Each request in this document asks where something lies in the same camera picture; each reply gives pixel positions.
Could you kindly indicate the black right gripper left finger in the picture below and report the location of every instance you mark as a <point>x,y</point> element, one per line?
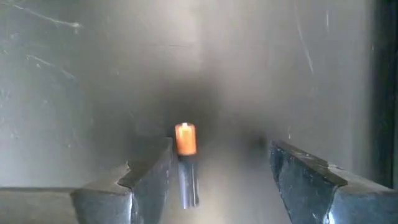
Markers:
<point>124,202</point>

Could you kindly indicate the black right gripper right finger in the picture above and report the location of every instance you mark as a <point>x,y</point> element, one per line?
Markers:
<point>326,202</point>

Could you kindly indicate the black copper battery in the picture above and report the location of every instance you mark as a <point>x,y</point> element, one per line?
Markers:
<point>186,155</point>

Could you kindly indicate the black table mat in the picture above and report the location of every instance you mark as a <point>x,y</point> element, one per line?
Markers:
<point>124,77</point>

